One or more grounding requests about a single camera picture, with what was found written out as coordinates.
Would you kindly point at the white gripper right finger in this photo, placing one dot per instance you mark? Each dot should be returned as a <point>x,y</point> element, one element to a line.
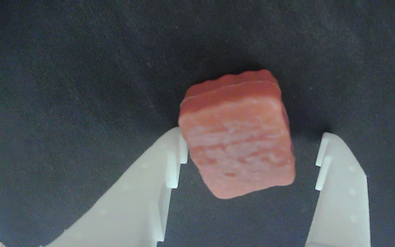
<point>345,206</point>

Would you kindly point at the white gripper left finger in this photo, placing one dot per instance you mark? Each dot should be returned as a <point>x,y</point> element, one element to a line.
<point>132,206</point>

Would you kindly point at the red foam toy block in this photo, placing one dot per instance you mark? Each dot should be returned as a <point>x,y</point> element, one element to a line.
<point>238,144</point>

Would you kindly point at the black fabric desk mat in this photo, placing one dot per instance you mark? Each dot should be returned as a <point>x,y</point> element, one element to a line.
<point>63,85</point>

